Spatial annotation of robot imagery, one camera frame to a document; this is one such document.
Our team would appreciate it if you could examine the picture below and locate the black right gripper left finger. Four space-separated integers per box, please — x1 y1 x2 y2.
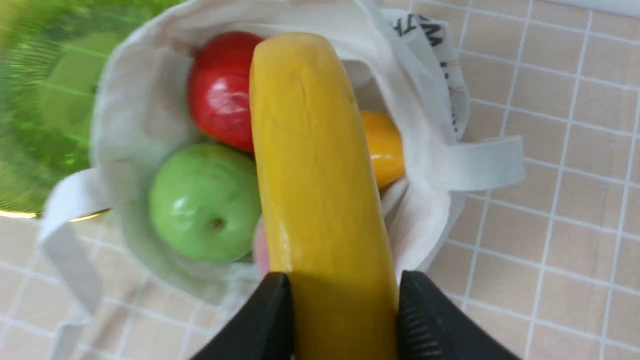
191 272 295 360

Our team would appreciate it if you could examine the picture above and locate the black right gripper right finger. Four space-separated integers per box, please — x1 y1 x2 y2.
397 270 519 360

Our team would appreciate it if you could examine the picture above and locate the yellow banana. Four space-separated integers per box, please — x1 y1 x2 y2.
249 32 399 360

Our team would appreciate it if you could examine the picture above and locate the orange fruit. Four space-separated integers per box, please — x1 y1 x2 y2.
360 110 405 189

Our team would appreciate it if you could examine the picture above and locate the white canvas tote bag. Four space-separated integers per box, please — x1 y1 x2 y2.
38 0 525 360

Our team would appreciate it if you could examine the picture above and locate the pink peach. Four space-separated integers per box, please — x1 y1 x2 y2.
252 216 270 276

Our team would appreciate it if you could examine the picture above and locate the green apple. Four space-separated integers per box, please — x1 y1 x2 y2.
148 142 262 264

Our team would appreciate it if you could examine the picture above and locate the red apple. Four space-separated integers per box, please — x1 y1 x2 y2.
187 30 263 153

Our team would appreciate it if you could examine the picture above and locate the green glass plate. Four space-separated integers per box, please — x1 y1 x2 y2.
0 0 179 219

